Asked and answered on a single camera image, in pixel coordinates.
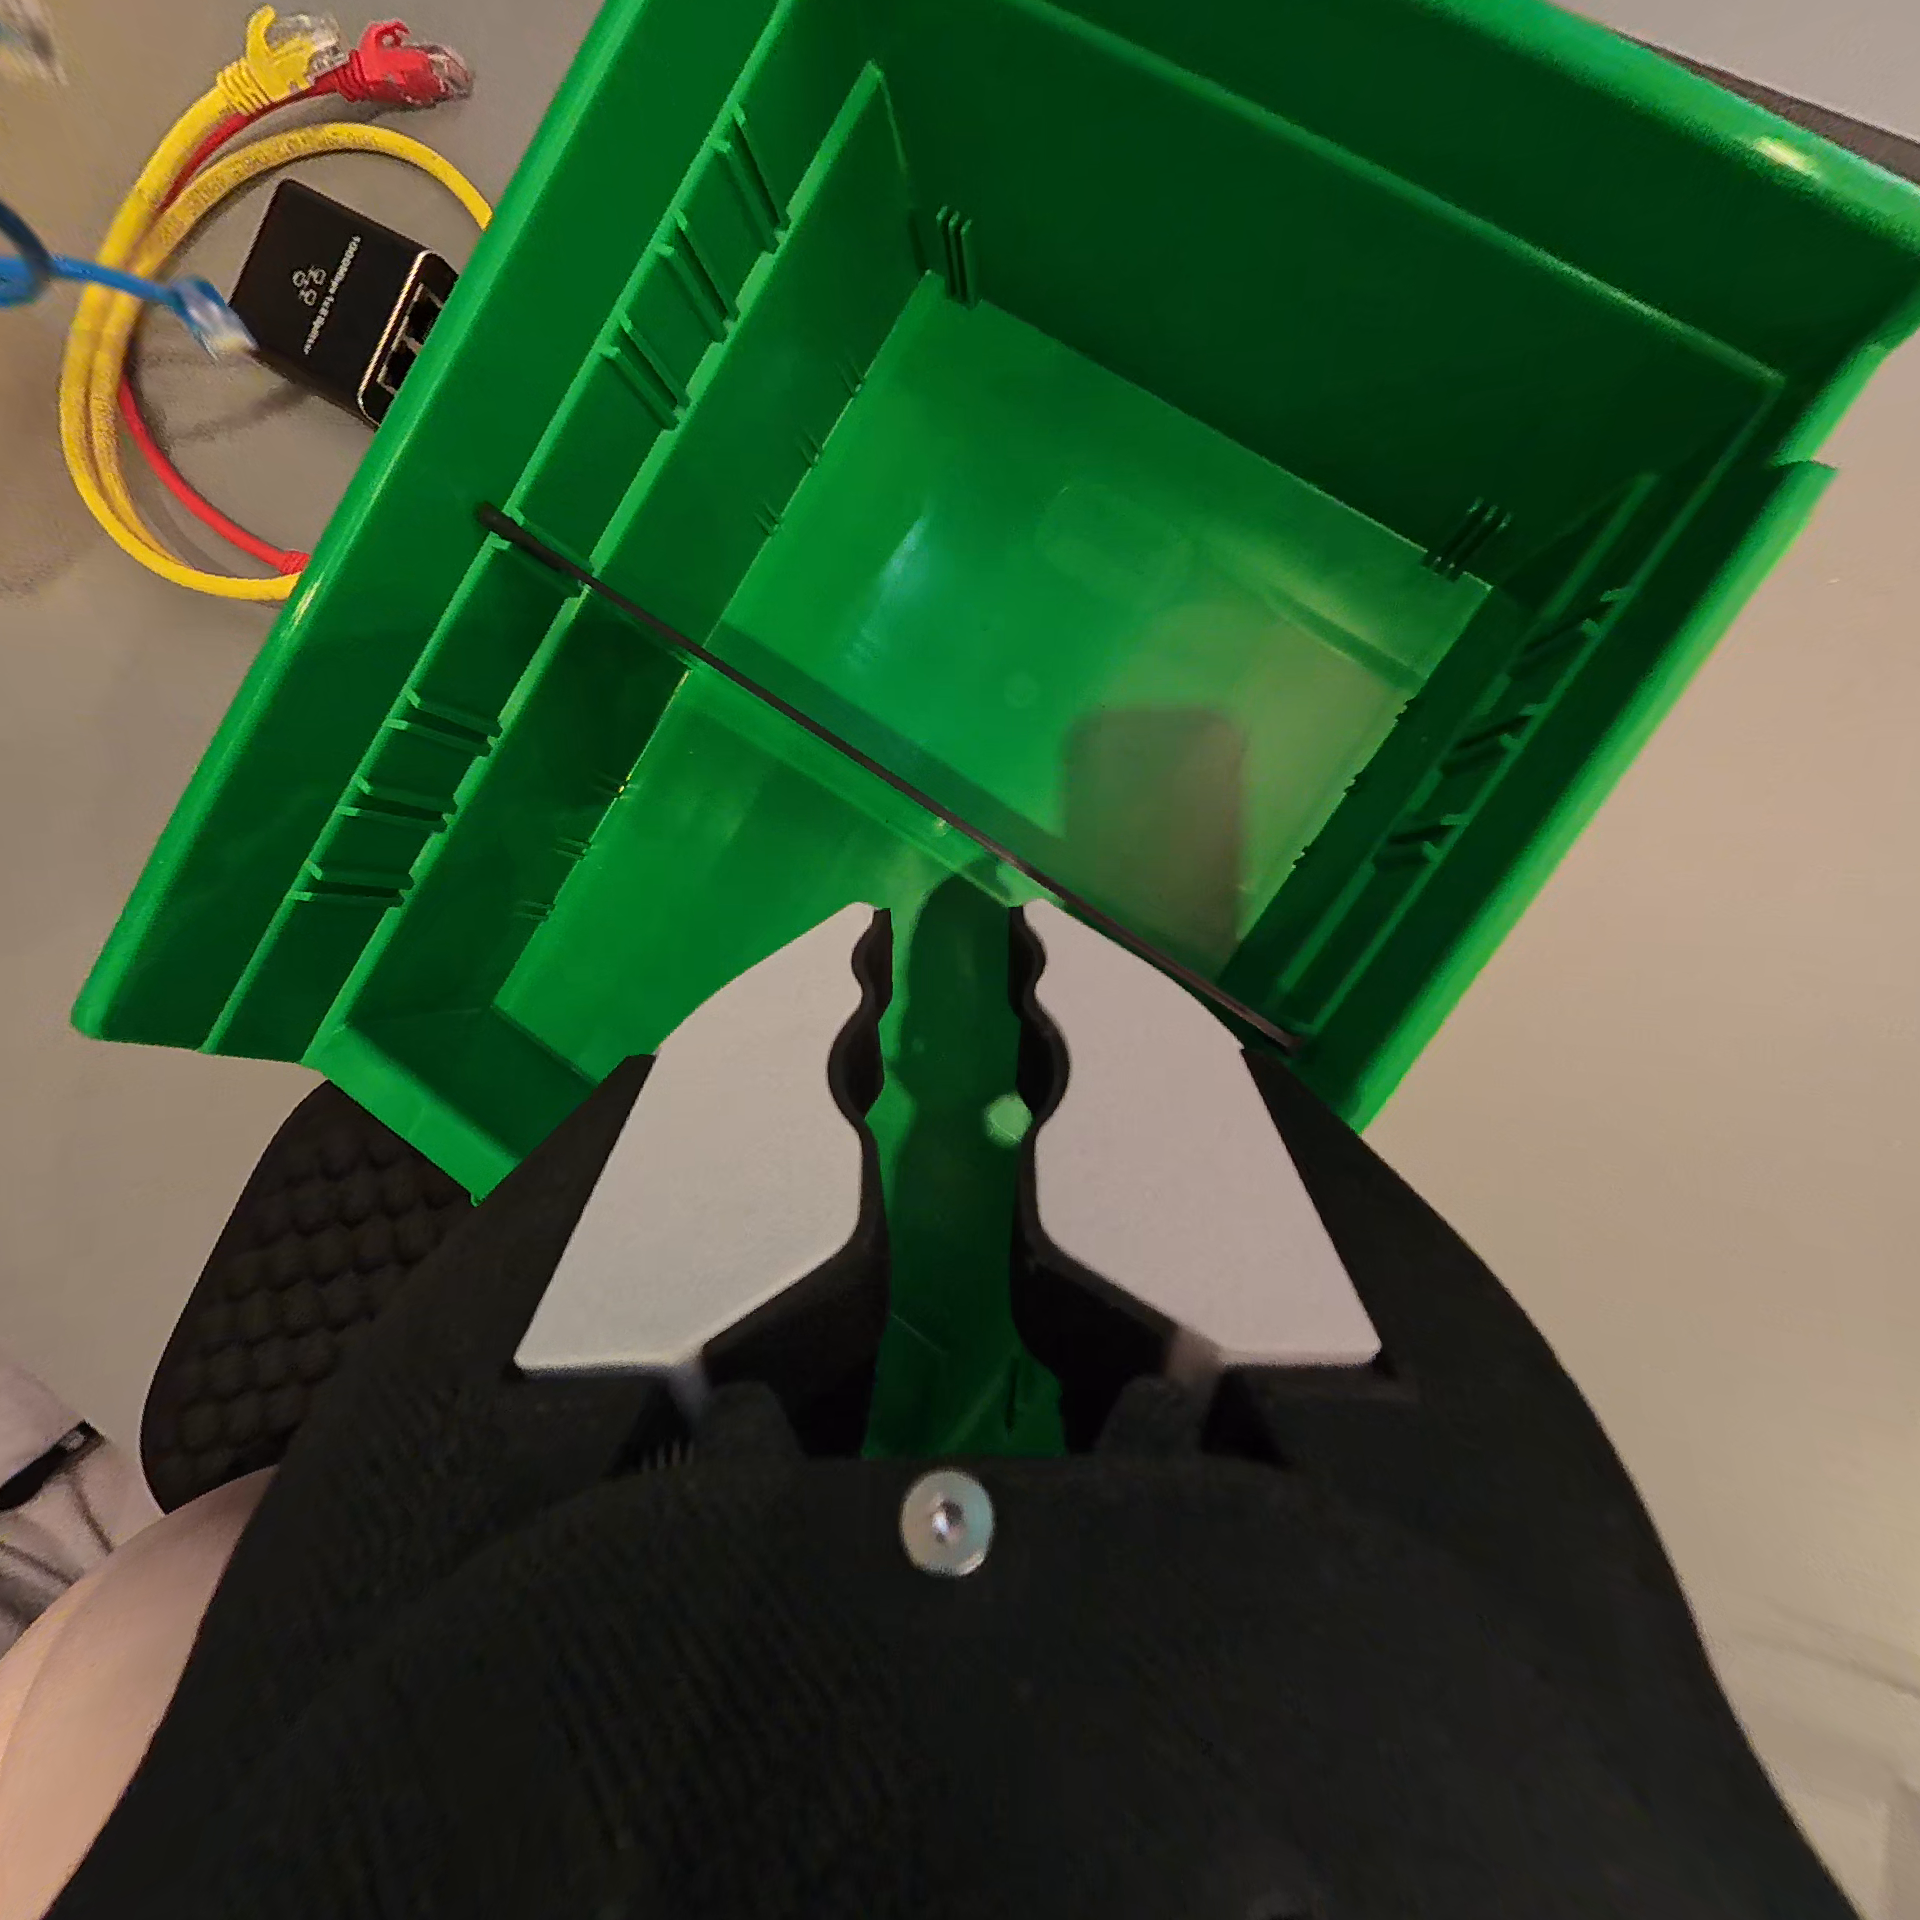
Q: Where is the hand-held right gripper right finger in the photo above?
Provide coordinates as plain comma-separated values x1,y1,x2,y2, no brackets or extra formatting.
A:
1007,903,1382,1374

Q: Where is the person's leg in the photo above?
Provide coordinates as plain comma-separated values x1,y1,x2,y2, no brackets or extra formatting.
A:
0,1507,264,1920

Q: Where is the red ethernet cable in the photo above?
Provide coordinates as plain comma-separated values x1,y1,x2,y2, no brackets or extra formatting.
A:
119,18,472,577

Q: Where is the yellow ethernet cable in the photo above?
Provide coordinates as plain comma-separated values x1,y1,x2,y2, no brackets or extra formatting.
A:
59,6,493,601

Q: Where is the dark flat pad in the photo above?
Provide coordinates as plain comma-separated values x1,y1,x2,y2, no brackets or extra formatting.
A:
1657,49,1920,183

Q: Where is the blue ethernet cable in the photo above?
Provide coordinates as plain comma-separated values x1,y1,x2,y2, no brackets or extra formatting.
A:
0,201,256,362

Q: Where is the black ethernet splitter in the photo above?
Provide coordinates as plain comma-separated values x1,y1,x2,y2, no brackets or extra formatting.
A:
230,181,459,431

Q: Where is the green plastic bin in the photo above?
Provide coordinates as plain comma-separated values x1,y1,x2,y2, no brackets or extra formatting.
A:
71,0,1920,1460

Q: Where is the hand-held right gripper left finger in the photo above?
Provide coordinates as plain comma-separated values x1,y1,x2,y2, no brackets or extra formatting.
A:
513,903,894,1414

